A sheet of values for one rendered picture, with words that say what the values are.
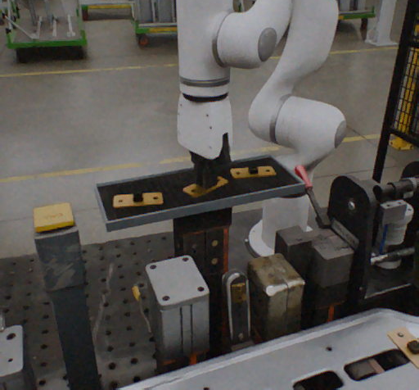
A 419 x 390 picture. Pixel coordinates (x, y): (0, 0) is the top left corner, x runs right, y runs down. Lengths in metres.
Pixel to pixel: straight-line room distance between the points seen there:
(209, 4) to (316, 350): 0.54
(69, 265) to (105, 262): 0.61
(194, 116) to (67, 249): 0.31
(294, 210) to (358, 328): 0.43
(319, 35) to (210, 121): 0.40
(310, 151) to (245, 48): 0.44
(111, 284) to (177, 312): 0.67
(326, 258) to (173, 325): 0.29
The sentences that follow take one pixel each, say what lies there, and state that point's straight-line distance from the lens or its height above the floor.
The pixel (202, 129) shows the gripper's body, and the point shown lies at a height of 1.29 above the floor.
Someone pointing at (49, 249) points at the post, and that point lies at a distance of 0.80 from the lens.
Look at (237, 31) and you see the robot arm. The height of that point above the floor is 1.45.
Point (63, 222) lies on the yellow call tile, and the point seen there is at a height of 1.16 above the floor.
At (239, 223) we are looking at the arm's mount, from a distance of 1.36.
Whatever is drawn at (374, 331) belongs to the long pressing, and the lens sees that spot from 0.83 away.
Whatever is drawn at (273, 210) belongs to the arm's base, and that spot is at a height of 0.94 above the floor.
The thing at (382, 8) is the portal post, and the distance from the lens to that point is 7.75.
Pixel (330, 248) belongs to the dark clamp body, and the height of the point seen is 1.08.
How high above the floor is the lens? 1.58
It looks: 29 degrees down
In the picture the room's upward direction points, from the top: straight up
